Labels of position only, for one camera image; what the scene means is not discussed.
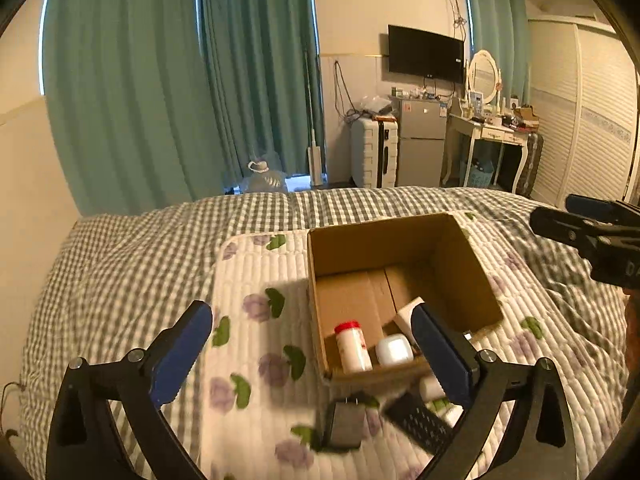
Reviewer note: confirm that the white oval mirror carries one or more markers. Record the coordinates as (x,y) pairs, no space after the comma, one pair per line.
(484,74)

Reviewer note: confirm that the dark suitcase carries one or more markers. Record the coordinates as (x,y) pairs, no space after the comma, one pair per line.
(531,160)

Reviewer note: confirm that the white mop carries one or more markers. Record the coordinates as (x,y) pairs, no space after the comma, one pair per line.
(315,162)

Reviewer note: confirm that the white louvered wardrobe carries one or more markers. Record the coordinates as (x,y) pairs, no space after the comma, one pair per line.
(595,110)

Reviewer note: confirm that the black power adapter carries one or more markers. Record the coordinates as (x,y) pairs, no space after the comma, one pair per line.
(345,425)

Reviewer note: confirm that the white dressing table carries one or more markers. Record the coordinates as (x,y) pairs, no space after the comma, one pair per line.
(492,132)

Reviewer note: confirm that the grey refrigerator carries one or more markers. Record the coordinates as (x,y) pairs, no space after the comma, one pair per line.
(422,140)

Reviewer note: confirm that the brown cardboard box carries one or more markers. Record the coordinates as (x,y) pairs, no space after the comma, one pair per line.
(450,270)

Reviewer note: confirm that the clear water jug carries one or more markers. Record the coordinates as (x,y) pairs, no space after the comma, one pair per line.
(265,180)

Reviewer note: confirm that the white rounded earbuds case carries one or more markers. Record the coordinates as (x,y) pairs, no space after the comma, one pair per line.
(394,351)

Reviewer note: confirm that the clear plastic bag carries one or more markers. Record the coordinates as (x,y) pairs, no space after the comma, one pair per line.
(376,106)

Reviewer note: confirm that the floral quilted mat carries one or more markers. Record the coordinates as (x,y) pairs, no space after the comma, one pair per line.
(260,280)

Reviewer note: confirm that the narrow teal curtain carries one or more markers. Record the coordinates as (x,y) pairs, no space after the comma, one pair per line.
(492,15)

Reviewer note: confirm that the white bottle with red cap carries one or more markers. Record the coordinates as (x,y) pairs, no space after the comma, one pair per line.
(353,347)

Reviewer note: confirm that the wide teal curtain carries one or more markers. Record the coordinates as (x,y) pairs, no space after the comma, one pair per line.
(150,85)

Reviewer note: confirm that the black wall television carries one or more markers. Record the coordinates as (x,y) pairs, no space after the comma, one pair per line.
(425,52)

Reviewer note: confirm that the white bottle with green label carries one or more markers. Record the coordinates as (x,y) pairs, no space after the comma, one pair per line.
(431,389)

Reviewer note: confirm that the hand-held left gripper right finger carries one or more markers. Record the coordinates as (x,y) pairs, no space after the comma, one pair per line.
(441,356)

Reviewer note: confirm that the black remote control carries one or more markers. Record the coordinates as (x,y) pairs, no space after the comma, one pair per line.
(419,424)

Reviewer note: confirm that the blue laundry basket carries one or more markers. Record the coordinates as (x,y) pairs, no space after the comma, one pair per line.
(477,175)

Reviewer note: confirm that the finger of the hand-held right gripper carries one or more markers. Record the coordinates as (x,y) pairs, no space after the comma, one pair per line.
(590,204)
(560,225)

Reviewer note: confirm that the white suitcase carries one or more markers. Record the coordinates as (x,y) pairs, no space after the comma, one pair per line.
(367,152)

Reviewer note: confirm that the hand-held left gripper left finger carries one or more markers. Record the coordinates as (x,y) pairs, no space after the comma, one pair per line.
(181,357)

